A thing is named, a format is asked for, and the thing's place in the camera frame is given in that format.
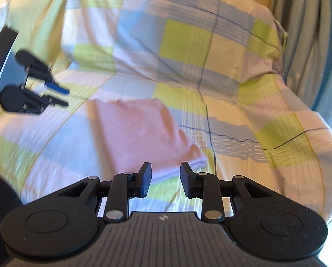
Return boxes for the plaid pillow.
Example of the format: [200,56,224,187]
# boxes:
[61,0,285,86]

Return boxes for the light green pillow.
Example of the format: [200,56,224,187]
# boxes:
[0,0,71,72]

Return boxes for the pink cloth garment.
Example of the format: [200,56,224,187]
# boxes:
[93,98,208,183]

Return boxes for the plaid bed sheet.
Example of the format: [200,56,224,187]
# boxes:
[0,69,332,226]

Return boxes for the grey-blue curtain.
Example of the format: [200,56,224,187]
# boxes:
[270,0,332,129]

